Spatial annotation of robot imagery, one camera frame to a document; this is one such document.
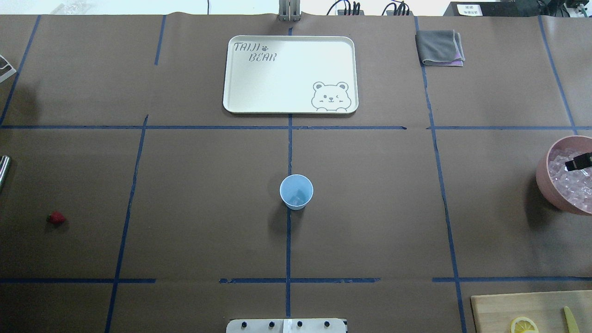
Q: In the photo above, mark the steel muddler with black tip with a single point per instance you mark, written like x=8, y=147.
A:
x=5, y=162

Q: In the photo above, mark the red strawberry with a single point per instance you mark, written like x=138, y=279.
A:
x=56, y=218

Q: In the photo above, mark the wooden cutting board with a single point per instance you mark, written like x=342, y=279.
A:
x=494, y=313

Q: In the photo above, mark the grey folded cloth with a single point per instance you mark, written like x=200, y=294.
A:
x=440, y=48

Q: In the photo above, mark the pink bowl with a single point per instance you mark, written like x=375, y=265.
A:
x=543, y=181

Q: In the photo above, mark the lemon slice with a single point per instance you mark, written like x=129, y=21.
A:
x=523, y=325

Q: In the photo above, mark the cream bear tray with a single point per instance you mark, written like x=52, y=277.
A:
x=291, y=75

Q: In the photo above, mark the light blue plastic cup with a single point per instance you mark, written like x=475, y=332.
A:
x=292, y=183

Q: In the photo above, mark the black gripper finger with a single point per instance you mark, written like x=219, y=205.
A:
x=582, y=161

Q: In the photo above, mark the clear plastic bag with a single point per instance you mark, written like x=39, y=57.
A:
x=73, y=7

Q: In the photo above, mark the aluminium frame post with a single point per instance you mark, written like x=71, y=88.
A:
x=289, y=10

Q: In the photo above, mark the pile of ice cubes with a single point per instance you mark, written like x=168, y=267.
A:
x=574, y=186

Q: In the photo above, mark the black power strip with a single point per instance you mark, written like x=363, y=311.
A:
x=501, y=8

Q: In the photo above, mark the yellow knife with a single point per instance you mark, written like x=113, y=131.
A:
x=571, y=323

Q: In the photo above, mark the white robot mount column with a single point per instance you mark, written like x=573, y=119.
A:
x=288, y=325

